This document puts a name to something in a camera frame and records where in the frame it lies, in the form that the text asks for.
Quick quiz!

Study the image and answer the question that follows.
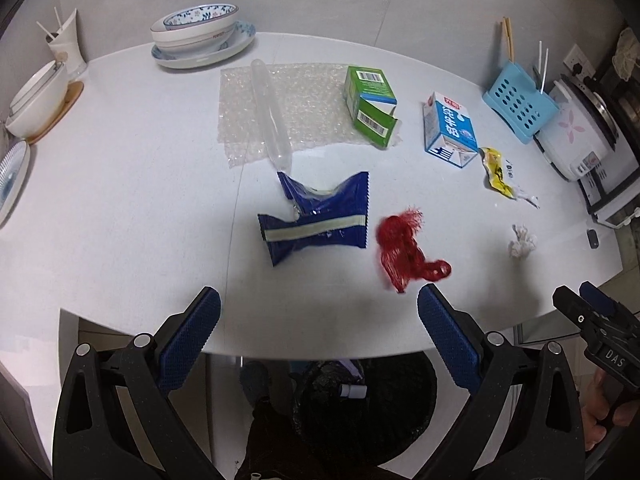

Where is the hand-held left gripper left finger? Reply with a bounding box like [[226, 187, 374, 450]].
[[52, 286, 236, 480]]

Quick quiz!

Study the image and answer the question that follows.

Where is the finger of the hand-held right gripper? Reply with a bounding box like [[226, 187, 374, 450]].
[[552, 285, 610, 347], [579, 281, 640, 333]]

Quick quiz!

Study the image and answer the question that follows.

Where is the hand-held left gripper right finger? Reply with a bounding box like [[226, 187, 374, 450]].
[[416, 283, 586, 480]]

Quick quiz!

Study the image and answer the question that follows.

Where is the white tissue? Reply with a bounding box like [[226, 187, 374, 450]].
[[507, 224, 538, 259]]

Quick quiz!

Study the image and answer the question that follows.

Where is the black bin with bag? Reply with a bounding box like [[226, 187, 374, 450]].
[[290, 352, 438, 467]]

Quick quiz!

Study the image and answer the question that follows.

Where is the red mesh net bag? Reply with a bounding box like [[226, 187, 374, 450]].
[[376, 204, 453, 294]]

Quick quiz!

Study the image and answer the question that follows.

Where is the yellow plastic wrapper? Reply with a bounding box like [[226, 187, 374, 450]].
[[479, 147, 541, 209]]

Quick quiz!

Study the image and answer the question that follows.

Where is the blue snack wrapper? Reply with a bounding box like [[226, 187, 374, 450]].
[[257, 170, 371, 267]]

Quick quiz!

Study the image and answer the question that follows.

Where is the person's right hand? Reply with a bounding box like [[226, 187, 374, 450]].
[[583, 369, 620, 455]]

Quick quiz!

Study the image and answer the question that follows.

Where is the white flat appliance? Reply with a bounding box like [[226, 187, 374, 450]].
[[577, 160, 640, 229]]

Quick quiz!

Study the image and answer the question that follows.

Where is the white floral rice cooker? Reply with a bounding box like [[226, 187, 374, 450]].
[[532, 77, 640, 183]]

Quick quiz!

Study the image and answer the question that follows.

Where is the blue perforated utensil basket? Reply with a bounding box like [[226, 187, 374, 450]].
[[482, 60, 558, 144]]

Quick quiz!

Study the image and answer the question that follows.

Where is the blue milk carton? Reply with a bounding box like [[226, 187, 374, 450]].
[[422, 91, 480, 169]]

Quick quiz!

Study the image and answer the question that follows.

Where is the blue striped plate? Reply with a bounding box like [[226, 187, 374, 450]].
[[0, 140, 31, 226]]

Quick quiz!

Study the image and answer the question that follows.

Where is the clear plastic tube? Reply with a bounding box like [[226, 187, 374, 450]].
[[251, 58, 293, 173]]

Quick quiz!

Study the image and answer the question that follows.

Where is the beige cloth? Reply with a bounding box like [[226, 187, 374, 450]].
[[612, 27, 639, 81]]

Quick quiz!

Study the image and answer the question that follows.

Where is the green carton box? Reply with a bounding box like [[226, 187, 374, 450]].
[[344, 65, 402, 151]]

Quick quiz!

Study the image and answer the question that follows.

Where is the clear bubble wrap sheet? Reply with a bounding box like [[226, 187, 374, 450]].
[[217, 63, 403, 171]]

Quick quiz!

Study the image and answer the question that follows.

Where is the round wooden coaster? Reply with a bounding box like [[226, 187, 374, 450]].
[[25, 80, 85, 144]]

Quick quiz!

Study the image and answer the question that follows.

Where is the plain white bowl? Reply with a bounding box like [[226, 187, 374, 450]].
[[5, 60, 69, 139]]

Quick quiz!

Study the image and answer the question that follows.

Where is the floral ceramic plate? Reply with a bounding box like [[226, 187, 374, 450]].
[[151, 21, 257, 70]]

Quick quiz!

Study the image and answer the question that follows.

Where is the large white bowl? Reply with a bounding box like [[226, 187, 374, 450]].
[[150, 10, 239, 55]]

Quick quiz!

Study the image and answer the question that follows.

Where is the white tall cup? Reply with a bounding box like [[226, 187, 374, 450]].
[[47, 8, 87, 81]]

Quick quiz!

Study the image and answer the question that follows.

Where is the floral ceramic bowl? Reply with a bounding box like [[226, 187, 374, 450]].
[[163, 2, 239, 30]]

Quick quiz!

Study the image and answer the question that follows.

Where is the wall socket with plug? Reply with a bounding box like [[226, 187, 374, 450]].
[[564, 44, 596, 79]]

